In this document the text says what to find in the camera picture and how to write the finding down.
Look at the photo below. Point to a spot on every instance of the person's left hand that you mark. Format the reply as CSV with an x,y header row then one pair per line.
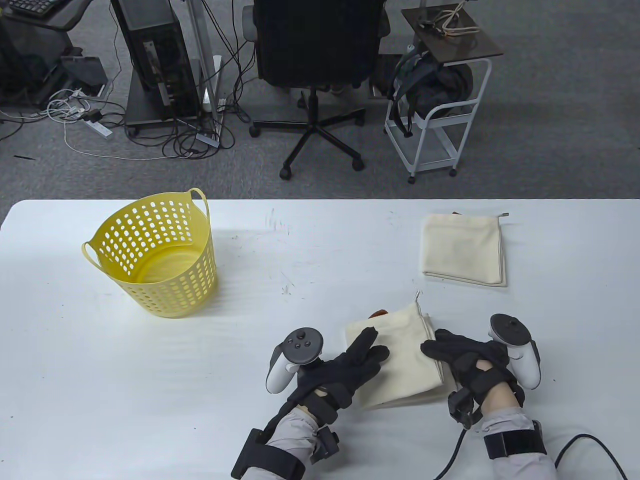
x,y
340,375

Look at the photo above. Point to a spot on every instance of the person's right hand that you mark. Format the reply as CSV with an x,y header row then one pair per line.
x,y
465,360

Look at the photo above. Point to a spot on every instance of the cream tote bag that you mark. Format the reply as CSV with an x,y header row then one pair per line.
x,y
405,360

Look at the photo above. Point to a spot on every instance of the flower print canvas bag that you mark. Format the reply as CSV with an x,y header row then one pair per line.
x,y
462,250

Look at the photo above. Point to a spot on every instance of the person's left forearm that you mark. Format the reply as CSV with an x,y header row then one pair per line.
x,y
292,440

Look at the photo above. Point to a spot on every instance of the black white left controller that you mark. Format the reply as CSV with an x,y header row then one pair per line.
x,y
300,345

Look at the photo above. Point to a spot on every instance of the black white controller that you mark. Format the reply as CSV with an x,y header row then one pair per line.
x,y
300,345
510,330

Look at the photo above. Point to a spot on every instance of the black white right controller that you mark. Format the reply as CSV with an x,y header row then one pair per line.
x,y
510,330

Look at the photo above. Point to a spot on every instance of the black right wrist band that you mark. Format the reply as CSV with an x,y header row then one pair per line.
x,y
515,442

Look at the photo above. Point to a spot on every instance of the black wrist band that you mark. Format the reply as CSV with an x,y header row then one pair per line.
x,y
270,460
515,442

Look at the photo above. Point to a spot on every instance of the black left wrist band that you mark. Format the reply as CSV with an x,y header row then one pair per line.
x,y
270,460

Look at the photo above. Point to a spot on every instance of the yellow plastic basket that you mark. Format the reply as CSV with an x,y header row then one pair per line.
x,y
195,280

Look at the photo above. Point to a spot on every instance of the black backpack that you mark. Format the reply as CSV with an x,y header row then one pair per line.
x,y
440,85

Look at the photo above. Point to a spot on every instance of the white rolling cart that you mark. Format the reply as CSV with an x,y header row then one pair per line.
x,y
465,47

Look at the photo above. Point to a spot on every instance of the black office chair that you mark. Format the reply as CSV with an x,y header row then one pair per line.
x,y
315,40

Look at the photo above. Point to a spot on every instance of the white power strip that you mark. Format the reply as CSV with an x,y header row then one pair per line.
x,y
100,130

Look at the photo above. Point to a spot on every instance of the black computer tower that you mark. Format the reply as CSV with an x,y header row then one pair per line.
x,y
155,50

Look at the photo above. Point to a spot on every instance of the black keyboard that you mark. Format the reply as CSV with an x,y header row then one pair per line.
x,y
30,6

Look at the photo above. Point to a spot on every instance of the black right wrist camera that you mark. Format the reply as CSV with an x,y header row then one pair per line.
x,y
462,407

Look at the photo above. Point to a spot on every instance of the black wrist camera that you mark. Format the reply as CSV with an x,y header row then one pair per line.
x,y
326,442
462,407

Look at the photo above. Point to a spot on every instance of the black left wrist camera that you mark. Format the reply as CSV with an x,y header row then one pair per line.
x,y
326,442

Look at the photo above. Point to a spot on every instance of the aluminium floor post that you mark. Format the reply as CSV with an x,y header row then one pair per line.
x,y
202,50

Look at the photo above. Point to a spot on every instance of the black standing desk frame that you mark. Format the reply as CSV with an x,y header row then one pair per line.
x,y
40,50

